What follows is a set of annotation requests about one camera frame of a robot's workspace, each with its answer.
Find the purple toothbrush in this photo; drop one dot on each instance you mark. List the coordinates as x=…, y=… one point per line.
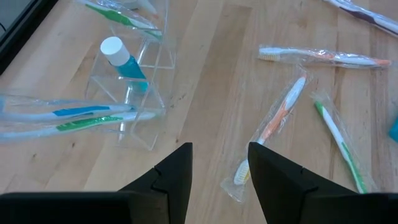
x=360, y=14

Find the blue toothbrush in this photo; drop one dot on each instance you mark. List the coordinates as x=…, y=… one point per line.
x=81, y=111

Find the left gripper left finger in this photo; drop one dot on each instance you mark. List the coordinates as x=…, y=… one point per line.
x=174, y=174

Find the clear acrylic organizer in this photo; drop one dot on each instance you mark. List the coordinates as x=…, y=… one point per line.
x=146, y=130

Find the blue mouthwash bottle white cap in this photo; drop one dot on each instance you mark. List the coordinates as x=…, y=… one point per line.
x=115, y=51
x=394, y=130

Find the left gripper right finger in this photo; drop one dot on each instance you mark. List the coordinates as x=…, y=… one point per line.
x=273, y=180

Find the green toothbrush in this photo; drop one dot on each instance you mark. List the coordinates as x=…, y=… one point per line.
x=335, y=130
x=84, y=123
x=115, y=17

